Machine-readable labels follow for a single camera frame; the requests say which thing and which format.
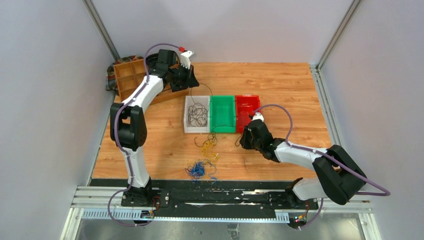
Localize yellow wire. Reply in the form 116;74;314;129
200;139;221;164

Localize white plastic bin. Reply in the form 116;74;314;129
183;95;211;134

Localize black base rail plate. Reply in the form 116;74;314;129
87;178;344;223

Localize blue yellow wires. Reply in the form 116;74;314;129
184;159;220;185

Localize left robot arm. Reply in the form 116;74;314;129
110;48;200;207

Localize aluminium frame rail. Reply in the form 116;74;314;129
61;179;382;240

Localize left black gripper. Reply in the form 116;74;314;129
169;63;200;89

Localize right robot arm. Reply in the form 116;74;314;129
239;119;366;209

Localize plaid cloth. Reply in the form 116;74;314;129
105;55;143;95

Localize wooden compartment tray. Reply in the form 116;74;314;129
113;55;189;105

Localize green plastic bin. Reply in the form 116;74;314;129
209;95;236;134

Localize red plastic bin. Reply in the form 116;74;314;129
234;95;261;134

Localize dark brown wire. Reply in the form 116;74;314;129
187;82;244;148

